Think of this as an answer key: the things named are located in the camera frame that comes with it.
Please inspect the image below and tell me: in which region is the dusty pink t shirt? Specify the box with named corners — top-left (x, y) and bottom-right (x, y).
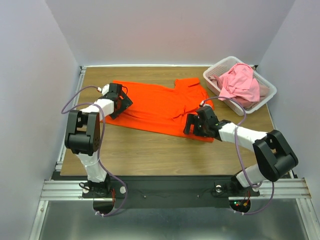
top-left (209, 75), bottom-right (269, 109)

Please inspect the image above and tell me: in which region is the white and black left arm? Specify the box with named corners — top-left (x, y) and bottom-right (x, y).
top-left (61, 83), bottom-right (133, 198)

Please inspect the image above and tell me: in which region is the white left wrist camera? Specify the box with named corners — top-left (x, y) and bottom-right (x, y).
top-left (97, 84), bottom-right (110, 96)

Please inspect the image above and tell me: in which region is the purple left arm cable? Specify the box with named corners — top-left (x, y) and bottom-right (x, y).
top-left (61, 85), bottom-right (129, 218)

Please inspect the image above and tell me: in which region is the aluminium frame rail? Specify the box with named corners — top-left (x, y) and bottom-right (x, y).
top-left (28, 65), bottom-right (87, 240)

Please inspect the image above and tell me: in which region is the orange t shirt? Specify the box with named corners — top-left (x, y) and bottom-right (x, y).
top-left (105, 77), bottom-right (214, 143)

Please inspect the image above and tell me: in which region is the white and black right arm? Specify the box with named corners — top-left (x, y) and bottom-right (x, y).
top-left (183, 104), bottom-right (299, 197)

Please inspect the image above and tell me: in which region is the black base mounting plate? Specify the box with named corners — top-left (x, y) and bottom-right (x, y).
top-left (79, 175), bottom-right (260, 217)

